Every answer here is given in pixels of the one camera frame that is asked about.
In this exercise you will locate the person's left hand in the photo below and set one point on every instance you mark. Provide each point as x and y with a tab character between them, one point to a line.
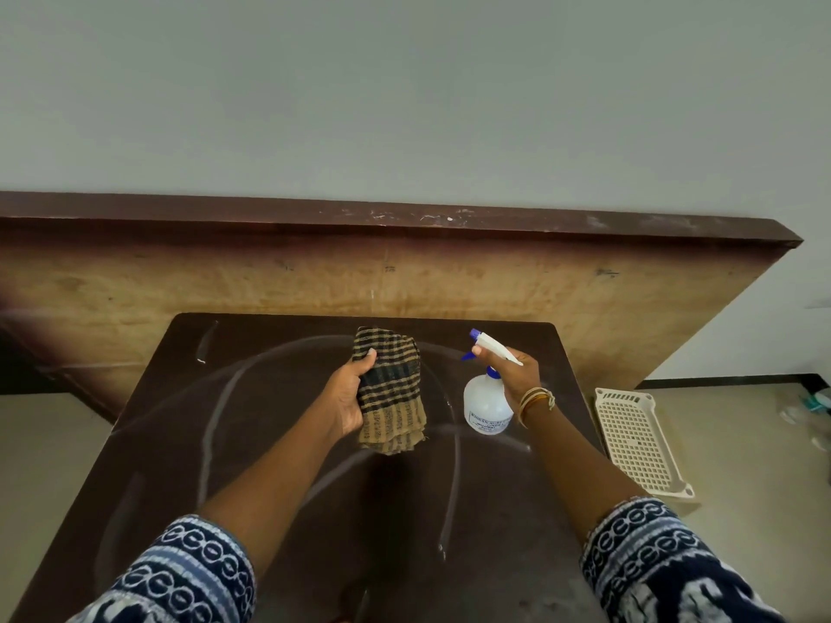
344	400

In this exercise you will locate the person's right hand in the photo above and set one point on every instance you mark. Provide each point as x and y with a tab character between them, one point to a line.
516	377

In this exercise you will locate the person's left thumb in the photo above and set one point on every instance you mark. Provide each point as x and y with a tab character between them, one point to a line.
365	361

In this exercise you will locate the checked brown black cloth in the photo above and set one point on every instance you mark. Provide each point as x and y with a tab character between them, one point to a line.
391	392

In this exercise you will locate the white spray bottle blue nozzle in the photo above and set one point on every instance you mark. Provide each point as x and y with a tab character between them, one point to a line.
485	399

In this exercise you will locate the person's right forearm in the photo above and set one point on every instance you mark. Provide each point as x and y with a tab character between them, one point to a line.
574	455

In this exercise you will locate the person's left forearm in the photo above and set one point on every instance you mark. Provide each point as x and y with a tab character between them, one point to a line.
276	478

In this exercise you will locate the large wooden board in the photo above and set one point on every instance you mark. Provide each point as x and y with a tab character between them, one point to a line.
389	272

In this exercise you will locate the gold bangles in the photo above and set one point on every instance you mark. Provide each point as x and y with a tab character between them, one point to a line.
535	402

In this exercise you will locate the blue white patterned left sleeve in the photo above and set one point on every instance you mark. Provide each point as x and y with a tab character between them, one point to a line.
175	574

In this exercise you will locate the blue white patterned sleeve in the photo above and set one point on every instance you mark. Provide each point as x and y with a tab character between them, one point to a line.
668	567
175	574

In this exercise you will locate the white perforated plastic tray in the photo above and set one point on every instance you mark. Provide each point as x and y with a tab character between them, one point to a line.
639	442

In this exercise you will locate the blue white patterned right sleeve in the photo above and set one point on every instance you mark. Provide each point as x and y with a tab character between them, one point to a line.
668	567

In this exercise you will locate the clear plastic items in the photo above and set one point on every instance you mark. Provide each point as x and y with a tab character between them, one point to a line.
810	415

